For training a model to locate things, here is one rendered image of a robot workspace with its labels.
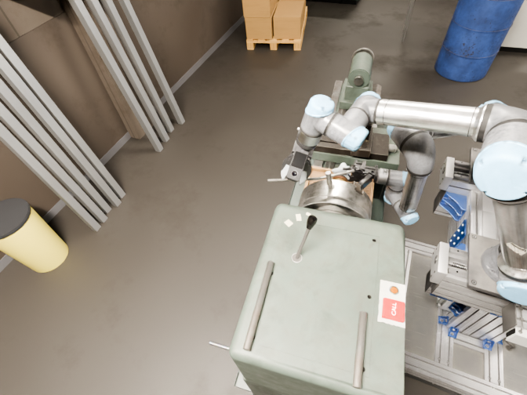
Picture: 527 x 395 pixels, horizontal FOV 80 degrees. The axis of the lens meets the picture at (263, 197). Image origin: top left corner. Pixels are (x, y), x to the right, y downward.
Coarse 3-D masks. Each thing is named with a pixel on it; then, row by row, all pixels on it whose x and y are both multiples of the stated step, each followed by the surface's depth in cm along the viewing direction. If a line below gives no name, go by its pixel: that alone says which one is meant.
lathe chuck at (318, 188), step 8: (312, 184) 135; (320, 184) 131; (336, 184) 129; (344, 184) 128; (352, 184) 129; (304, 192) 137; (312, 192) 131; (320, 192) 128; (328, 192) 127; (336, 192) 126; (344, 192) 126; (352, 192) 127; (304, 200) 132; (352, 200) 125; (360, 200) 127; (368, 200) 131; (368, 208) 129
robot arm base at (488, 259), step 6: (492, 246) 112; (498, 246) 106; (486, 252) 110; (492, 252) 107; (498, 252) 104; (486, 258) 109; (492, 258) 106; (486, 264) 108; (492, 264) 106; (486, 270) 108; (492, 270) 107; (498, 270) 105; (492, 276) 106; (498, 276) 105
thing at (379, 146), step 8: (376, 136) 184; (384, 136) 183; (320, 144) 183; (328, 144) 182; (336, 144) 182; (376, 144) 180; (384, 144) 179; (328, 152) 184; (336, 152) 182; (344, 152) 180; (376, 152) 176; (384, 152) 175; (384, 160) 177
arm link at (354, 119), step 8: (336, 112) 92; (352, 112) 92; (360, 112) 92; (336, 120) 90; (344, 120) 90; (352, 120) 90; (360, 120) 91; (368, 120) 94; (328, 128) 91; (336, 128) 90; (344, 128) 89; (352, 128) 89; (360, 128) 89; (328, 136) 93; (336, 136) 91; (344, 136) 89; (352, 136) 89; (360, 136) 88; (344, 144) 91; (352, 144) 90; (360, 144) 89
